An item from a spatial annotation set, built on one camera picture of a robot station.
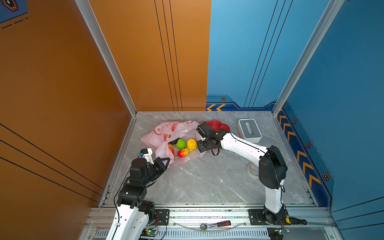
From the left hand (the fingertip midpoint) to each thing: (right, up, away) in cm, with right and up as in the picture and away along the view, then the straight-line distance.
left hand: (170, 157), depth 74 cm
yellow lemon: (+10, +4, +19) cm, 22 cm away
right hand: (+16, +4, +15) cm, 22 cm away
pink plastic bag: (-8, +11, +14) cm, 19 cm away
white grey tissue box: (+49, +13, +29) cm, 59 cm away
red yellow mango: (+4, -1, +19) cm, 19 cm away
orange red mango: (-3, +1, +22) cm, 22 cm away
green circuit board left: (-10, -35, -4) cm, 37 cm away
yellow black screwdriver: (+59, -29, -4) cm, 66 cm away
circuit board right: (+51, -35, -4) cm, 62 cm away
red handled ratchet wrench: (+17, -31, -6) cm, 36 cm away
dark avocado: (-2, +5, +24) cm, 25 cm away
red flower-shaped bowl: (+28, +16, +34) cm, 47 cm away
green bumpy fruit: (+3, +4, +21) cm, 22 cm away
